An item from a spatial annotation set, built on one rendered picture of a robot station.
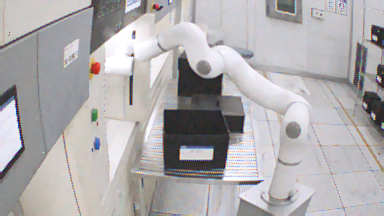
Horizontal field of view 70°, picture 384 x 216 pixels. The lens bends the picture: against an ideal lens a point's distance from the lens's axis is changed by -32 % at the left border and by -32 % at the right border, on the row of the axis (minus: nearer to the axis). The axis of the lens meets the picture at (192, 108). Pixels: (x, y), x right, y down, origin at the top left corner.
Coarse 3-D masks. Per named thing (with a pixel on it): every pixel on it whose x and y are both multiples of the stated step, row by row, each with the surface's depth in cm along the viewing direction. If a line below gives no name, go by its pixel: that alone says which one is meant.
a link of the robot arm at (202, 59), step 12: (180, 24) 141; (192, 24) 141; (168, 36) 143; (180, 36) 141; (192, 36) 139; (204, 36) 139; (168, 48) 146; (192, 48) 137; (204, 48) 134; (192, 60) 136; (204, 60) 132; (216, 60) 133; (204, 72) 133; (216, 72) 134
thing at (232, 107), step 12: (192, 96) 225; (204, 96) 226; (216, 96) 227; (228, 96) 228; (192, 108) 209; (204, 108) 209; (216, 108) 210; (228, 108) 211; (240, 108) 212; (228, 120) 204; (240, 120) 204; (240, 132) 206
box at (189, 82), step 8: (184, 56) 247; (184, 64) 244; (184, 72) 247; (192, 72) 246; (184, 80) 249; (192, 80) 248; (200, 80) 247; (208, 80) 246; (216, 80) 246; (184, 88) 251; (192, 88) 250; (200, 88) 249; (208, 88) 248; (216, 88) 247
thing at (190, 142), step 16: (176, 112) 188; (192, 112) 189; (208, 112) 190; (176, 128) 192; (192, 128) 192; (208, 128) 193; (224, 128) 178; (176, 144) 164; (192, 144) 165; (208, 144) 166; (224, 144) 166; (176, 160) 167; (192, 160) 168; (208, 160) 169; (224, 160) 169
